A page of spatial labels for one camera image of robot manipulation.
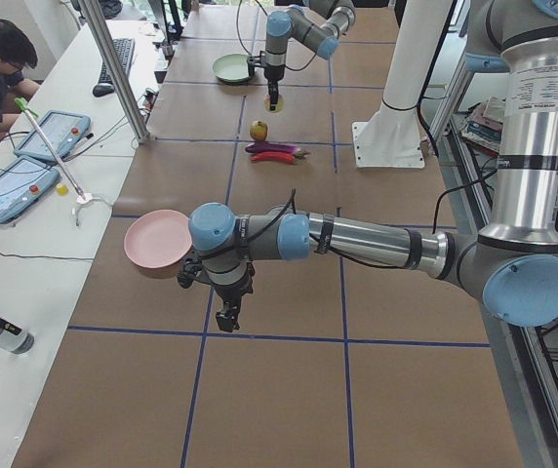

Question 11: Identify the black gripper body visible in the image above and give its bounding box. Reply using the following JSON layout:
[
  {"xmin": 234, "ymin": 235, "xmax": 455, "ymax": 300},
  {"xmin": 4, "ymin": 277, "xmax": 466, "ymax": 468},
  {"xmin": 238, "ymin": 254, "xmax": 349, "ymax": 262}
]
[
  {"xmin": 202, "ymin": 257, "xmax": 255, "ymax": 302},
  {"xmin": 264, "ymin": 63, "xmax": 285, "ymax": 86}
]

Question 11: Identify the pink green peach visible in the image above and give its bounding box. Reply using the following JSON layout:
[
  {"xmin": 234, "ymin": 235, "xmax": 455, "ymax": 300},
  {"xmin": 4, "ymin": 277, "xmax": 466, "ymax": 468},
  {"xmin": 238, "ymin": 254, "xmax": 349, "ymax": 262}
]
[{"xmin": 263, "ymin": 96, "xmax": 284, "ymax": 113}]

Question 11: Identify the purple eggplant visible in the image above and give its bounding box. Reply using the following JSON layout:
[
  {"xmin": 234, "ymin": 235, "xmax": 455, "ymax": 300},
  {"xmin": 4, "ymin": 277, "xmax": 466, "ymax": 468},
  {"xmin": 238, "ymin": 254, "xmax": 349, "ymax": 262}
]
[{"xmin": 245, "ymin": 141, "xmax": 310, "ymax": 159}]

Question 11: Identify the red chili pepper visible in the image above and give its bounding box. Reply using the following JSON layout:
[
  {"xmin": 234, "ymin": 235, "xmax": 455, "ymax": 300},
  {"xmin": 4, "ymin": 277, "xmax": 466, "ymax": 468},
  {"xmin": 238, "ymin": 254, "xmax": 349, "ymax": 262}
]
[{"xmin": 250, "ymin": 151, "xmax": 297, "ymax": 165}]

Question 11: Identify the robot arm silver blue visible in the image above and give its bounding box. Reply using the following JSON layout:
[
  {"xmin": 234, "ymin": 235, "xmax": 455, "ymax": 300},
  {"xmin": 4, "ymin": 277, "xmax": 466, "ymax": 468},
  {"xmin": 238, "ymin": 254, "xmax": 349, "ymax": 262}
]
[
  {"xmin": 178, "ymin": 1, "xmax": 558, "ymax": 332},
  {"xmin": 259, "ymin": 1, "xmax": 356, "ymax": 112}
]

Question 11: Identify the green plate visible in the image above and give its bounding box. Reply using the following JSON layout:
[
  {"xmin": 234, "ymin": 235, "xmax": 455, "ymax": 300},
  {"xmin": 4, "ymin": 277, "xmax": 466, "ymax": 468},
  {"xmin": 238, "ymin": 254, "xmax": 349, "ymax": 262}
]
[{"xmin": 212, "ymin": 53, "xmax": 255, "ymax": 84}]

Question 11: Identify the pink plate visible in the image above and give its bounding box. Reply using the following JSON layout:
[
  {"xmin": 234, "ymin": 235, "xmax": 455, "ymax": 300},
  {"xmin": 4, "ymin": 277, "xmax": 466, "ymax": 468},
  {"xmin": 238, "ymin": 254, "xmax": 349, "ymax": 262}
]
[{"xmin": 123, "ymin": 209, "xmax": 192, "ymax": 270}]

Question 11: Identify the black keyboard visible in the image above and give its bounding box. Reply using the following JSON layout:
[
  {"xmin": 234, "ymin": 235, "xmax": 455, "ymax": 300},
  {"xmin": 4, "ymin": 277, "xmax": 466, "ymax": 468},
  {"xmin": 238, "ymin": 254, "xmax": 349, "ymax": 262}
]
[{"xmin": 98, "ymin": 38, "xmax": 136, "ymax": 84}]

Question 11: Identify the black computer mouse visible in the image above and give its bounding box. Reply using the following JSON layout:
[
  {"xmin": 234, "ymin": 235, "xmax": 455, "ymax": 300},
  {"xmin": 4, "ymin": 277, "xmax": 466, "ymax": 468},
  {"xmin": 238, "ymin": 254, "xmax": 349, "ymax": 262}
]
[{"xmin": 92, "ymin": 83, "xmax": 115, "ymax": 98}]

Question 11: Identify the small yellow cup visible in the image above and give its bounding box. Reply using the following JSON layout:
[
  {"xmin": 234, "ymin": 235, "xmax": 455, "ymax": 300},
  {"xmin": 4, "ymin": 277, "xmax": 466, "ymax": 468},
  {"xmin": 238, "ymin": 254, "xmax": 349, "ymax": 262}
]
[{"xmin": 56, "ymin": 183, "xmax": 68, "ymax": 196}]

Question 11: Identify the stack of books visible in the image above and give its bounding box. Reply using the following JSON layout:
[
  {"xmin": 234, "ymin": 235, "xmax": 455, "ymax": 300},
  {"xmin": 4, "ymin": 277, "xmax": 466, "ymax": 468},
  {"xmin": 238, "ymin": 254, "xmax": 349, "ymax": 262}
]
[{"xmin": 460, "ymin": 97, "xmax": 505, "ymax": 153}]

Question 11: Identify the lower blue teach pendant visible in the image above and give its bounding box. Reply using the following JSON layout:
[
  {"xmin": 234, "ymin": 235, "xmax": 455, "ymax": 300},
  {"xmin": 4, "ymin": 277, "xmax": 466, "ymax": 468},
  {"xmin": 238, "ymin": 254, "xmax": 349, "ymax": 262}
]
[{"xmin": 0, "ymin": 156, "xmax": 60, "ymax": 224}]

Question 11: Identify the silver rod green tip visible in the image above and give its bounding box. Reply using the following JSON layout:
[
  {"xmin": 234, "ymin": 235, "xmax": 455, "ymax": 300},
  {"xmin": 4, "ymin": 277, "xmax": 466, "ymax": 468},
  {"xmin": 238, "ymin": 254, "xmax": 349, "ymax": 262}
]
[{"xmin": 15, "ymin": 97, "xmax": 91, "ymax": 204}]

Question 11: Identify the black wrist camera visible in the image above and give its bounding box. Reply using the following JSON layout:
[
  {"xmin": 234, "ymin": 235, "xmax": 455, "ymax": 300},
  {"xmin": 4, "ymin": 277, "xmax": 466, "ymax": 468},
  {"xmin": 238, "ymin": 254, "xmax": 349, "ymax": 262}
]
[
  {"xmin": 247, "ymin": 51, "xmax": 266, "ymax": 78},
  {"xmin": 177, "ymin": 253, "xmax": 205, "ymax": 289}
]

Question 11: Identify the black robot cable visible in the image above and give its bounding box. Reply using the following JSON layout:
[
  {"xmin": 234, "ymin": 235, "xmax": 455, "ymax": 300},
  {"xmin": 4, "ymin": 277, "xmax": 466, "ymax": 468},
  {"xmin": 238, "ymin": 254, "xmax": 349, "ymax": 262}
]
[{"xmin": 236, "ymin": 0, "xmax": 319, "ymax": 72}]

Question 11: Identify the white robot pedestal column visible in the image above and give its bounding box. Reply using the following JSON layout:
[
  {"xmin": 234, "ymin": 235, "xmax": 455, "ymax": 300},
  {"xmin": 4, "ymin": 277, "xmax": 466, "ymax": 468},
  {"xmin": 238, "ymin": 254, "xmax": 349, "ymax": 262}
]
[{"xmin": 352, "ymin": 0, "xmax": 456, "ymax": 169}]

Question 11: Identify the aluminium frame post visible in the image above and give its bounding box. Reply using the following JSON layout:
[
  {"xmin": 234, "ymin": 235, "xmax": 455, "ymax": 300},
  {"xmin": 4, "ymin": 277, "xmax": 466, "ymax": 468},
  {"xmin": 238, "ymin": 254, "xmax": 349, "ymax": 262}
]
[{"xmin": 79, "ymin": 0, "xmax": 149, "ymax": 144}]

